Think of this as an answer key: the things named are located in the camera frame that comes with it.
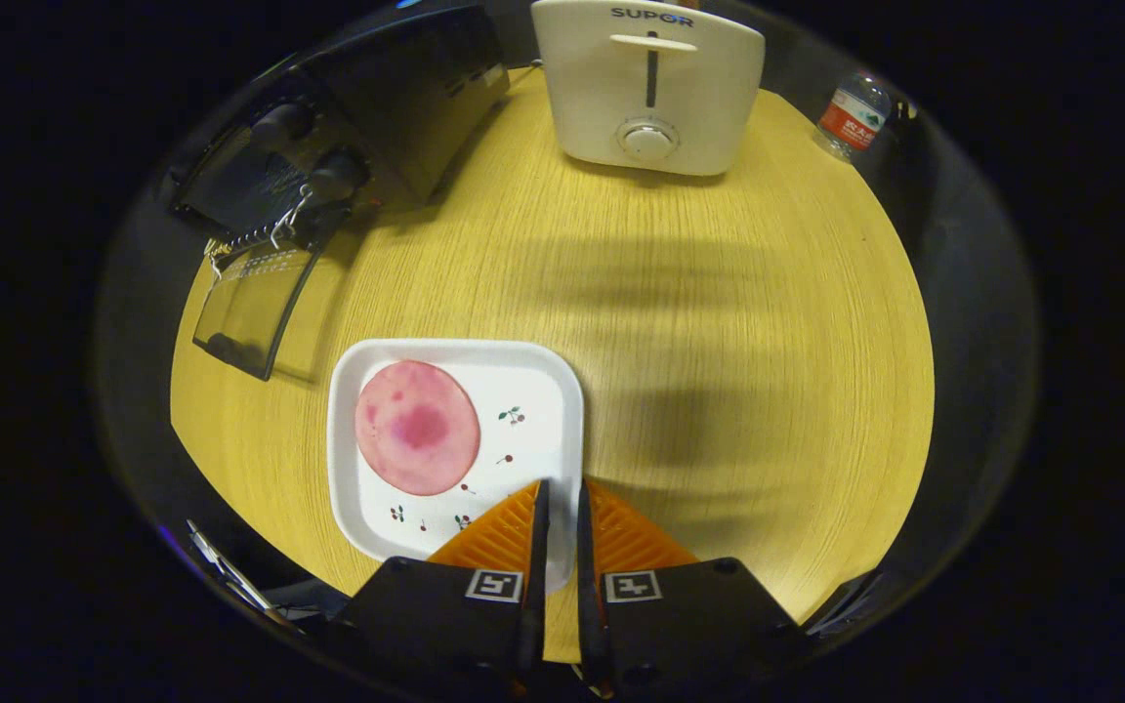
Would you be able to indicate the white square plate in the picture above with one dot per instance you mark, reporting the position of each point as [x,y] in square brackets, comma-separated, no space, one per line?
[533,391]

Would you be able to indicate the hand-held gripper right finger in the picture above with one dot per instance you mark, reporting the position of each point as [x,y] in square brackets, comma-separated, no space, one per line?
[590,625]

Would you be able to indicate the clear water bottle red label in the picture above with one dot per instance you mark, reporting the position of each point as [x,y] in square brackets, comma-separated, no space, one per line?
[851,117]

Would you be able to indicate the white pop-up toaster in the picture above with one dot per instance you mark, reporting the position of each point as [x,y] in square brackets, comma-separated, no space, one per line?
[650,78]

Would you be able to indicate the black toaster oven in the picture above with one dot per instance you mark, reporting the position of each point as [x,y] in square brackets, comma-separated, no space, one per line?
[406,98]

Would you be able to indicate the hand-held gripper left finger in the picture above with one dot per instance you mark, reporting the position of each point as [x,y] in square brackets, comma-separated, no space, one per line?
[533,625]

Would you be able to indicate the pink round ham slice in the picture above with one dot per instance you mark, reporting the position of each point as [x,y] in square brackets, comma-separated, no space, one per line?
[418,428]

